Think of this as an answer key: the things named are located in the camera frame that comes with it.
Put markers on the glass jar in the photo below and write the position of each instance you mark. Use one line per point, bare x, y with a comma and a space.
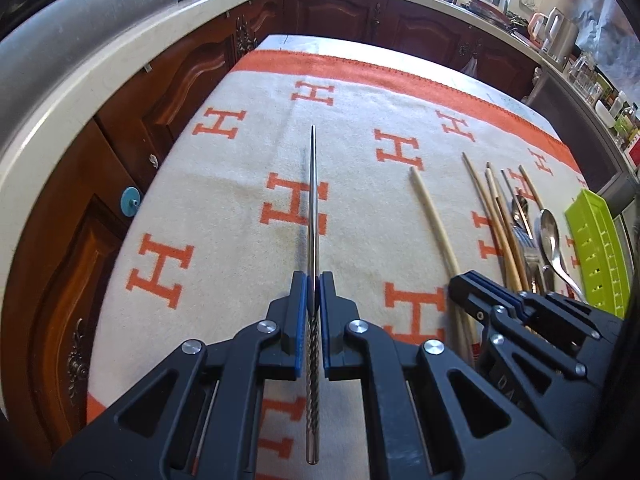
582, 72

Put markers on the brown wooden kitchen cabinets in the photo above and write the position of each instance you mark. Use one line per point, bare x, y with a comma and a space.
175, 85

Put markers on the orange and white printed blanket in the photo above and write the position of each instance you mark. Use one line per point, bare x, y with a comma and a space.
225, 210

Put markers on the metal chopstick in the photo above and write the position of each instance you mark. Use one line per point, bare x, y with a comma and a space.
509, 187
314, 210

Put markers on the pink mug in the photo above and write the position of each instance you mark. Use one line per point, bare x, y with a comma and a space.
535, 30

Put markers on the white plastic bag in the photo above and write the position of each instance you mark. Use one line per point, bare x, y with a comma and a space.
470, 65

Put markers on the large round metal spoon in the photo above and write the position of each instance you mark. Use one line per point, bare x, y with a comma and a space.
549, 232

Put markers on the red pan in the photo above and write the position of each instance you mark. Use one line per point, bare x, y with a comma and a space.
487, 10

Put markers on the small metal spoon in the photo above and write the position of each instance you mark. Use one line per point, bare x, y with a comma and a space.
520, 207

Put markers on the white bottle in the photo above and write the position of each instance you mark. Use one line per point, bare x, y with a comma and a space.
617, 107

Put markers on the wooden chopstick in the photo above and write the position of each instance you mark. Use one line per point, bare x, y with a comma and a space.
495, 185
434, 230
500, 230
480, 197
531, 187

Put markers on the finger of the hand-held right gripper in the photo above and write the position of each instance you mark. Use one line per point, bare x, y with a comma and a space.
560, 310
480, 300

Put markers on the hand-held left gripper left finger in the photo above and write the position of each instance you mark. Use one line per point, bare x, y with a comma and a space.
299, 320

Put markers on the stainless steel panel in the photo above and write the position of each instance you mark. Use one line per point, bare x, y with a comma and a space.
75, 20

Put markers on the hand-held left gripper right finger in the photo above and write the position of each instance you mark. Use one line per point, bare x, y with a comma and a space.
327, 320

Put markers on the beige kitchen countertop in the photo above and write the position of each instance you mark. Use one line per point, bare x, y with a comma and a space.
125, 65

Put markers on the metal fork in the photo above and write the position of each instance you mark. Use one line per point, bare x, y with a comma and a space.
534, 267
524, 239

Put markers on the teal round cabinet knob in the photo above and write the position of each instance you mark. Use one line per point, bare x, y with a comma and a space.
131, 201

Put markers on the green plastic utensil tray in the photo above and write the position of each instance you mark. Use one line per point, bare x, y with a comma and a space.
595, 250

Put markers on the stainless steel kettle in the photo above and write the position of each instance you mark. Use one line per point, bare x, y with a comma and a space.
562, 40

